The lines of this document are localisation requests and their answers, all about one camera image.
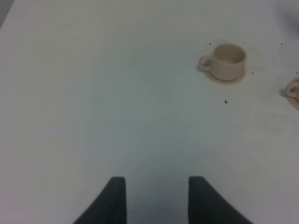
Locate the right beige teacup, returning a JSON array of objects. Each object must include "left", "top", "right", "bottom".
[{"left": 285, "top": 81, "right": 299, "bottom": 98}]

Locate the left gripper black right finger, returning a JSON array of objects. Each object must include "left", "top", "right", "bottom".
[{"left": 188, "top": 176, "right": 252, "bottom": 224}]

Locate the left beige cup saucer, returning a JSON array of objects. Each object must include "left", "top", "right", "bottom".
[{"left": 203, "top": 67, "right": 246, "bottom": 85}]

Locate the beige teacup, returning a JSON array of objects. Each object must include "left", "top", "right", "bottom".
[
  {"left": 285, "top": 81, "right": 299, "bottom": 98},
  {"left": 198, "top": 43, "right": 247, "bottom": 80}
]

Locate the beige cup saucer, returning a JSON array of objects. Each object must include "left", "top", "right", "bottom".
[
  {"left": 203, "top": 67, "right": 246, "bottom": 85},
  {"left": 286, "top": 96, "right": 299, "bottom": 111}
]

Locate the right beige cup saucer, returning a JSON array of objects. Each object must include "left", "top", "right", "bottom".
[{"left": 286, "top": 96, "right": 299, "bottom": 111}]

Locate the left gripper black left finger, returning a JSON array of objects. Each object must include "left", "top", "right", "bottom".
[{"left": 74, "top": 177, "right": 127, "bottom": 224}]

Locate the left beige teacup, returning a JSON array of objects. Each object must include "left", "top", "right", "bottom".
[{"left": 198, "top": 43, "right": 247, "bottom": 80}]

